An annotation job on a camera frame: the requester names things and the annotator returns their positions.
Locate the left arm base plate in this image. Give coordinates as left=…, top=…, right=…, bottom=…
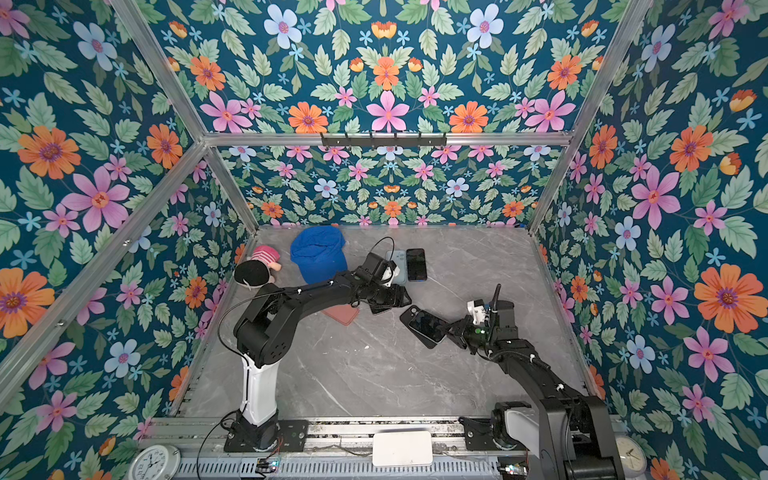
left=224, top=420, right=309, bottom=453

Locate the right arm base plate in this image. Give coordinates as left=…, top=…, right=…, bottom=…
left=458, top=416, right=527, bottom=451

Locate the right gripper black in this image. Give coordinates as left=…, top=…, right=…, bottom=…
left=441, top=315, right=498, bottom=353

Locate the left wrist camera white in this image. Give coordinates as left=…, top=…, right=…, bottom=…
left=382, top=263, right=404, bottom=287

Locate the black phone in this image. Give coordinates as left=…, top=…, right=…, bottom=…
left=406, top=248, right=428, bottom=282
left=407, top=310, right=446, bottom=346

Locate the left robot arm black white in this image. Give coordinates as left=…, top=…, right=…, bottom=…
left=225, top=253, right=412, bottom=452

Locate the pink phone case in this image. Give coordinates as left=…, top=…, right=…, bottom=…
left=323, top=305, right=360, bottom=326

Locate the black phone case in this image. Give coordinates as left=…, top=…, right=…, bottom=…
left=400, top=305, right=445, bottom=349

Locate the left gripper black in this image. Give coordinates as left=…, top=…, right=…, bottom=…
left=367, top=280, right=415, bottom=308

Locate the black phone beside blue case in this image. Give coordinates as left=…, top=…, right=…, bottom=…
left=406, top=248, right=428, bottom=282

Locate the black hook bar on frame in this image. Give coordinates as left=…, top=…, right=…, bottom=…
left=320, top=133, right=448, bottom=148

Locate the white box on rail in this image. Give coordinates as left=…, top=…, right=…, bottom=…
left=372, top=430, right=434, bottom=467

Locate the plush doll pink hat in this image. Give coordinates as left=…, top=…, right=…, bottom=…
left=234, top=245, right=282, bottom=289

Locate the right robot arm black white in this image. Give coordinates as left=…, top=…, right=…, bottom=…
left=439, top=299, right=626, bottom=479

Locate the light blue phone case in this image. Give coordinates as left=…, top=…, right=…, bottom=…
left=392, top=250, right=408, bottom=285

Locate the cream alarm clock right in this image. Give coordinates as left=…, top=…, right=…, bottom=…
left=616, top=435, right=648, bottom=479

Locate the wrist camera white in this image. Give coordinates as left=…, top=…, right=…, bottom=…
left=467, top=299, right=488, bottom=328
left=382, top=263, right=404, bottom=287

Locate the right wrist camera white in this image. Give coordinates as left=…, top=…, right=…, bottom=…
left=467, top=299, right=488, bottom=328

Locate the white round clock left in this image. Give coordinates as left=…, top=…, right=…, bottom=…
left=127, top=445, right=181, bottom=480

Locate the blue baseball cap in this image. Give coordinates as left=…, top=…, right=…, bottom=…
left=290, top=226, right=348, bottom=284

